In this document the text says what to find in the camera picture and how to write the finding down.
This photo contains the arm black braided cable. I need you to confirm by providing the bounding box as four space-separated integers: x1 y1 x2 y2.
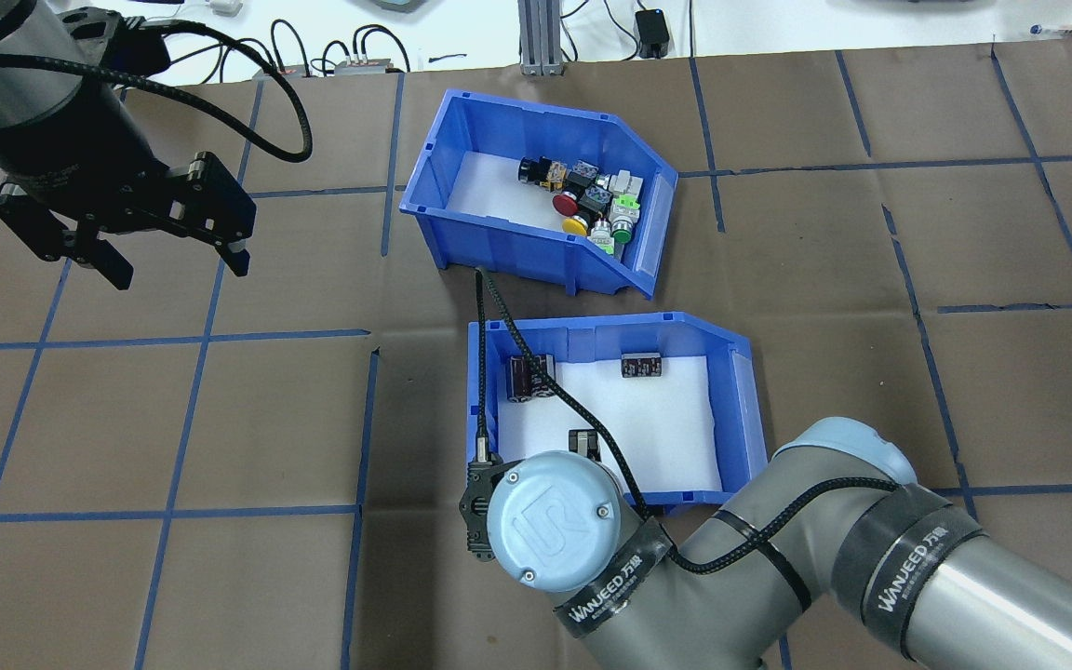
0 20 315 165
471 265 902 575

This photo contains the red mushroom push button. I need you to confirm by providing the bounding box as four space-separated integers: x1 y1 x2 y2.
551 162 598 218

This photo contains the black selector switch yellow block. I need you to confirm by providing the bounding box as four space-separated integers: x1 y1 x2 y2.
516 155 568 188

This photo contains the pile of push-button switches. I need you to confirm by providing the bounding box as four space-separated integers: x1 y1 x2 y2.
448 149 593 234

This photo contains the blue bin with buttons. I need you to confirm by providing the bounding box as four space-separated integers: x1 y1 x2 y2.
398 88 679 301

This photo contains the aluminium camera post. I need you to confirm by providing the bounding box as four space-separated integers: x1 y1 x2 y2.
516 0 563 77

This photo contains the blue bin with capacitors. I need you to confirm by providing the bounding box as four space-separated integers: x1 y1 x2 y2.
466 312 770 517

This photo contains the yellow mushroom push button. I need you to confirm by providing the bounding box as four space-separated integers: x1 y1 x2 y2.
560 186 613 237

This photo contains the black power adapter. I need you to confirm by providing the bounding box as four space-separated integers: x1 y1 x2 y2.
636 8 672 59

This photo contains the white foam liner sheet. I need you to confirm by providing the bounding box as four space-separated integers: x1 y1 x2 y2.
497 354 723 494

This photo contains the grey black docking box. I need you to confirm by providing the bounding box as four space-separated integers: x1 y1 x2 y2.
61 7 171 77

